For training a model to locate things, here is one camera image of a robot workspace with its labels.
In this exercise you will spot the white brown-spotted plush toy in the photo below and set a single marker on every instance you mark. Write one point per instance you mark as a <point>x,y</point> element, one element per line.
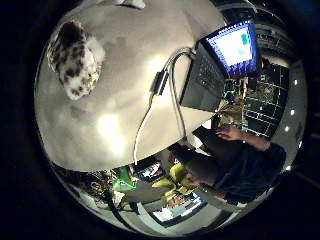
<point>76,63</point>

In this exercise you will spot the open black laptop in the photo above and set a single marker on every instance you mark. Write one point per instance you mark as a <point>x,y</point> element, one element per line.
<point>203,83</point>

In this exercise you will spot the black box with colourful contents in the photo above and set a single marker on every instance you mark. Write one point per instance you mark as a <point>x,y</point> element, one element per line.
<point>151,171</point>

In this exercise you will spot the green bag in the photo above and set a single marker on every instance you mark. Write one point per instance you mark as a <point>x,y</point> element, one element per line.
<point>125,178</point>

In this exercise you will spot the person in dark shirt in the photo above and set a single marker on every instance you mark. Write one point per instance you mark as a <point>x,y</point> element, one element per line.
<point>250,170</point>

